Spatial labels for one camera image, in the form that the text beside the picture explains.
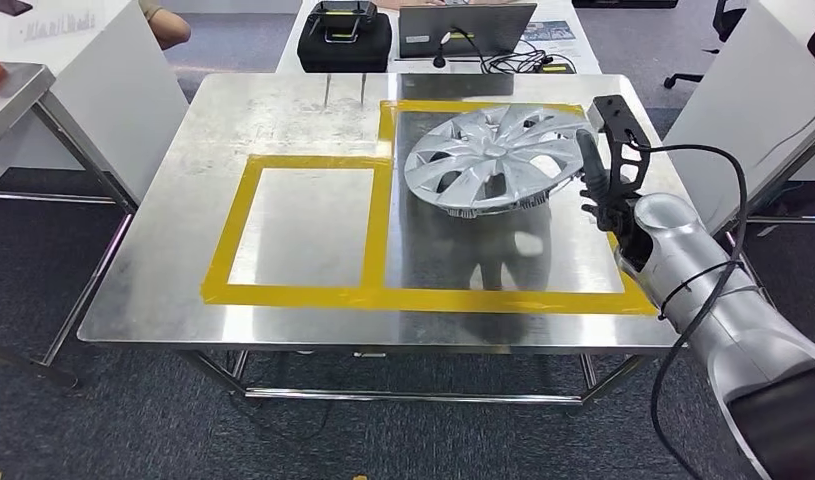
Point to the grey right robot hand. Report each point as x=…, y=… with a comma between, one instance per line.
x=594, y=169

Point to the grey plastic wheel hubcap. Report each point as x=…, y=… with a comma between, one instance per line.
x=493, y=159

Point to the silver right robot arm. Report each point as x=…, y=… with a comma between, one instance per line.
x=718, y=291

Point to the stainless steel workbench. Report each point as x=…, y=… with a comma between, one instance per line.
x=9, y=93
x=301, y=324
x=798, y=166

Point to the yellow tape on workbench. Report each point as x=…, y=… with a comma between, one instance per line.
x=380, y=232

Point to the printed paper sheet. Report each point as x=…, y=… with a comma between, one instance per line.
x=549, y=30

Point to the white partition panel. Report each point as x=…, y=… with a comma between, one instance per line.
x=115, y=99
x=745, y=99

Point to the black microphone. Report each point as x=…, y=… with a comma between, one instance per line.
x=440, y=60

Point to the grey laptop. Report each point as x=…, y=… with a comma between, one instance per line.
x=466, y=26

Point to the black office chair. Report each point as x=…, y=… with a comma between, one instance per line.
x=722, y=26

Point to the person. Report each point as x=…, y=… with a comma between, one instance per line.
x=414, y=3
x=168, y=26

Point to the black carrying case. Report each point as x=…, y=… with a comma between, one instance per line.
x=344, y=46

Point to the white desk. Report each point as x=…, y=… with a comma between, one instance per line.
x=291, y=53

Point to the dark flat tablet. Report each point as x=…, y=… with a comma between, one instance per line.
x=9, y=6

